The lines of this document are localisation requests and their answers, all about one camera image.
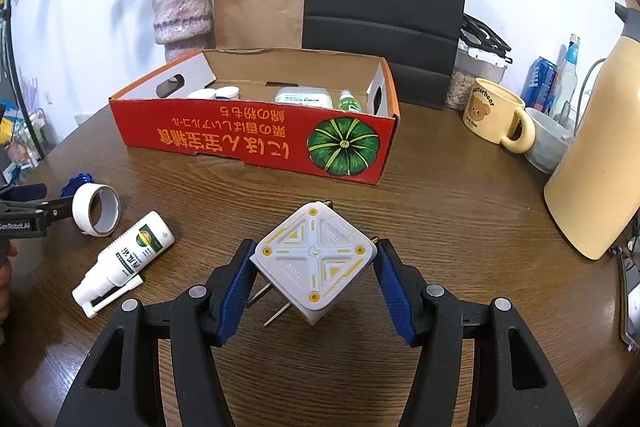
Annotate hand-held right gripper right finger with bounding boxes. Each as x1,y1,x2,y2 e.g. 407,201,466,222
372,238,566,427

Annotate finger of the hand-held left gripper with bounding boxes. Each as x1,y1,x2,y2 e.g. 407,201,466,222
0,201,76,224
0,183,48,204

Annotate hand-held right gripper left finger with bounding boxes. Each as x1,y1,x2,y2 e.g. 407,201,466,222
54,238,261,427

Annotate white tape roll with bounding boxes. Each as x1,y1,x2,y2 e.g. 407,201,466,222
71,183,121,238

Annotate white cube power adapter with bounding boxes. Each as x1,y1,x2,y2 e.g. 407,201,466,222
245,199,382,328

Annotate red orange cardboard box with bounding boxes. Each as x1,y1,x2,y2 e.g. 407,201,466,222
110,48,401,186

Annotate person's left hand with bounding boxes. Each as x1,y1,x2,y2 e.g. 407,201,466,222
0,244,17,323

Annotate blue toothed round lid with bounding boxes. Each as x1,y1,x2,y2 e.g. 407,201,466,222
60,173,95,198

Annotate cluttered storage rack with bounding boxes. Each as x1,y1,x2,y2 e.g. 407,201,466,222
0,104,57,175

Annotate white spray bottle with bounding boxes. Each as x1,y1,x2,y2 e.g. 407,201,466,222
71,210,175,319

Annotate small green bottle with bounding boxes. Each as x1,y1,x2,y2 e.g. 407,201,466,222
337,90,362,112

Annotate yellow bear mug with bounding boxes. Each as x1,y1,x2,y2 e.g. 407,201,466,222
461,78,537,154

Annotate white plastic container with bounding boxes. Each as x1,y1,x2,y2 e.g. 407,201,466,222
274,87,333,109

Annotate grey white bowl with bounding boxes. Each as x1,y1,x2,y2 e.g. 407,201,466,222
522,107,573,174

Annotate clear jar of nuts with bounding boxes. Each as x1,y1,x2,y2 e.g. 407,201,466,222
445,14,513,110

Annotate pink speckled ceramic vase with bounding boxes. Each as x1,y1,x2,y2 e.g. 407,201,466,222
151,0,213,62

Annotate cream thermos jug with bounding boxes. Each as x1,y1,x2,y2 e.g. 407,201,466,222
543,0,640,261

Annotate blue drink can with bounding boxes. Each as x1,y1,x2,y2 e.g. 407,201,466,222
527,56,558,115

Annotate clear plastic bottle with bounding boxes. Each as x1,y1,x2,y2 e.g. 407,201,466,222
552,34,581,118

